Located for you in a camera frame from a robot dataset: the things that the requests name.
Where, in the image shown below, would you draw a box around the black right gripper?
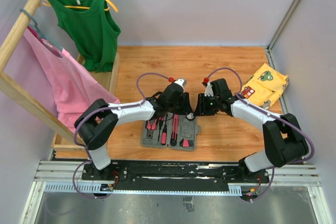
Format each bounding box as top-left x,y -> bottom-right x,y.
193,93 -> 221,116

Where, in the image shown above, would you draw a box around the grey plastic tool case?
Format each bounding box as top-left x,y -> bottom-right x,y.
140,113 -> 201,151

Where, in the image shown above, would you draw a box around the pink handled pliers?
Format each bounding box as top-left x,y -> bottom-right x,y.
145,119 -> 158,141

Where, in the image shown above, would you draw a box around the pink hex key set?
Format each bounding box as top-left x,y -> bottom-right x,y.
180,138 -> 194,148

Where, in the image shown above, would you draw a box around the black electrical tape roll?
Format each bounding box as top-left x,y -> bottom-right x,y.
186,113 -> 195,121

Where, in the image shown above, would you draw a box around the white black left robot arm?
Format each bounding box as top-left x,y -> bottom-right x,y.
74,81 -> 190,180

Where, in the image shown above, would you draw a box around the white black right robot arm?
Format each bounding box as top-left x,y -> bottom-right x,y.
194,78 -> 309,182

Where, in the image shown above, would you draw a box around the yellow patterned cloth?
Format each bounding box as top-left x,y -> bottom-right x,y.
241,63 -> 289,110

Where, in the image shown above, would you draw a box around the pink shirt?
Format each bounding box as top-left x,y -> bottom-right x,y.
24,27 -> 120,132

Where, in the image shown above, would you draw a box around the wooden clothes rack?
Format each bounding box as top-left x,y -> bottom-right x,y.
1,0 -> 120,153

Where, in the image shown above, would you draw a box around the green tank top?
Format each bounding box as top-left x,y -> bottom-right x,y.
47,0 -> 121,72

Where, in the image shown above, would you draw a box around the grey clothes hanger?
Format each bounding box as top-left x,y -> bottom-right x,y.
20,8 -> 63,58

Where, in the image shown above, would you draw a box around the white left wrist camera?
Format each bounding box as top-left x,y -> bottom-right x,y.
169,78 -> 187,89

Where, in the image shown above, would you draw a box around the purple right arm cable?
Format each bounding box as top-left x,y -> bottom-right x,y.
203,67 -> 315,204

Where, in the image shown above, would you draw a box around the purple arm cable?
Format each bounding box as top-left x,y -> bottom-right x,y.
71,72 -> 175,200
203,67 -> 315,204

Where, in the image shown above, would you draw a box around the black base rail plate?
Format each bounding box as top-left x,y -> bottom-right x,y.
81,160 -> 269,191

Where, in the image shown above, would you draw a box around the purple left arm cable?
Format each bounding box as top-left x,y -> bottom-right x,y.
71,72 -> 175,200

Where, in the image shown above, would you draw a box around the aluminium frame post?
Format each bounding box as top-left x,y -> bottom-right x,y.
265,0 -> 320,51

